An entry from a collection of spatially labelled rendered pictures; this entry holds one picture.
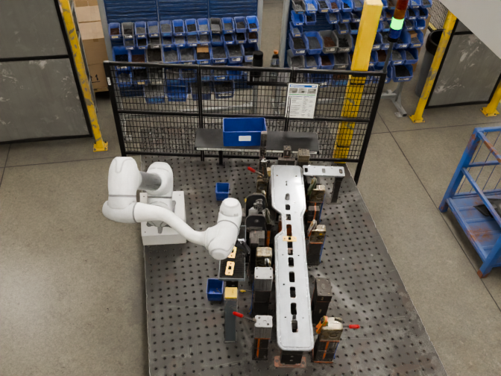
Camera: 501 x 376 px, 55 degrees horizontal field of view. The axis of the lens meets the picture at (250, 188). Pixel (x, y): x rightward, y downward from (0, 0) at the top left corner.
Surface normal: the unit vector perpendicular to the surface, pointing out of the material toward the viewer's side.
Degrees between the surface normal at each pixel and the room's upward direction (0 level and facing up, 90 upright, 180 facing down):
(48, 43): 92
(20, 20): 91
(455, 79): 90
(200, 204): 0
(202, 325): 0
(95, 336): 0
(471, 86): 91
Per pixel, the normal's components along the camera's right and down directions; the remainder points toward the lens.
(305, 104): -0.01, 0.70
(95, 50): 0.28, 0.68
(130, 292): 0.04, -0.71
